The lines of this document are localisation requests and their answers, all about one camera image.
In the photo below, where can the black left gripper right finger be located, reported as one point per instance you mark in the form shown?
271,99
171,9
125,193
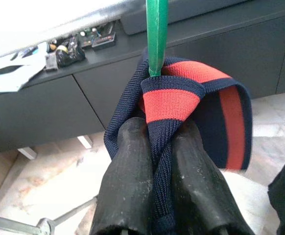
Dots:
201,195

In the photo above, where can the black tape dispenser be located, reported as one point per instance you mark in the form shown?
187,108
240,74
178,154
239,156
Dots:
66,57

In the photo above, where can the stack of white papers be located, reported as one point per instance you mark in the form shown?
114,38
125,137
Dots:
7,76

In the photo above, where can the silver metal clothes rack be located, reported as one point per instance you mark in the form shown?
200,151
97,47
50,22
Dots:
12,222

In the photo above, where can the small electronics board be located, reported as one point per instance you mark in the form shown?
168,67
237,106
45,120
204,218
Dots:
103,39

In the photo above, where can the black low TV cabinet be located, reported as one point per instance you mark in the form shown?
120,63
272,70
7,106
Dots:
59,110

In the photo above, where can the green plastic clothes hanger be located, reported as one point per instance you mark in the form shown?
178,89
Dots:
156,36

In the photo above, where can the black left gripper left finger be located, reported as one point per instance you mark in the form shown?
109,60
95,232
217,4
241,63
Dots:
125,183

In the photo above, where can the navy garment with red stripes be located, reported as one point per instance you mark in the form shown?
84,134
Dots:
169,102

